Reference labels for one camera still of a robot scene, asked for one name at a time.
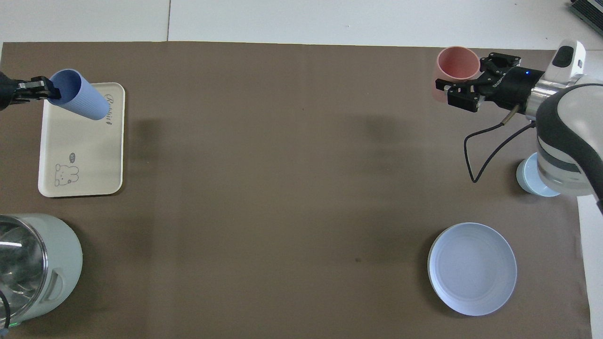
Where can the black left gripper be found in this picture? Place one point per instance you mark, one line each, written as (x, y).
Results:
(5, 92)

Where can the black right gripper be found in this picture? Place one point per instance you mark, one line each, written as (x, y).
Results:
(513, 87)

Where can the pink plastic cup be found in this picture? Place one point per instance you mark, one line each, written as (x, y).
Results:
(457, 63)

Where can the blue ribbed cup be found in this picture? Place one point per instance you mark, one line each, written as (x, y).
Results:
(82, 96)

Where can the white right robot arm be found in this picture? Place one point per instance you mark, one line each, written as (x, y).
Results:
(570, 127)

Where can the cream tray with rabbit print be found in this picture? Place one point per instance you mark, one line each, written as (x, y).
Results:
(85, 155)

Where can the light blue bowl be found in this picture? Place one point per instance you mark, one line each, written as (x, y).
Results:
(527, 176)

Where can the dark grey electronic device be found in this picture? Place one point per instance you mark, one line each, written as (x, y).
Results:
(589, 12)

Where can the pale green cooking pot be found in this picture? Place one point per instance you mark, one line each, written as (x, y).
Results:
(63, 263)

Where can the blue plastic plate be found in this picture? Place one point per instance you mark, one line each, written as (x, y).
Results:
(473, 268)

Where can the brown table mat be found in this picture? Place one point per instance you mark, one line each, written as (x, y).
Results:
(282, 188)

